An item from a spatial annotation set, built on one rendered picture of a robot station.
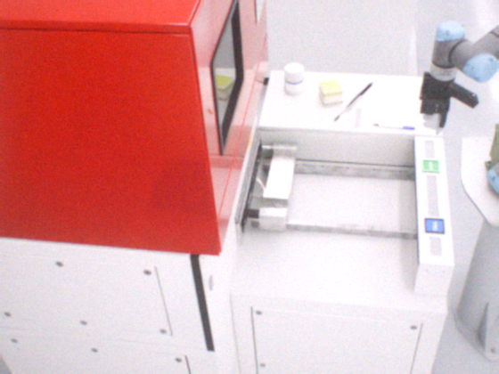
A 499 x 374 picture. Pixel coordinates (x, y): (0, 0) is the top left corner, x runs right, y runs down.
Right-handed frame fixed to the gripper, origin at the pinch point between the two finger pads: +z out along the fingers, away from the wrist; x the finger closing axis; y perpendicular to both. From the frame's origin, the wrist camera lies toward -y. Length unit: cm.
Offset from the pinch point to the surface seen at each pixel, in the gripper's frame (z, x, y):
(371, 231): 26.1, 19.0, 18.1
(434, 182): 15.0, 7.0, -0.2
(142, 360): 37, 66, 81
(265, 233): 29, 21, 51
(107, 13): -71, 63, 69
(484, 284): 79, -6, -29
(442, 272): 18.2, 40.0, -1.3
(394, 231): 25.6, 18.7, 11.0
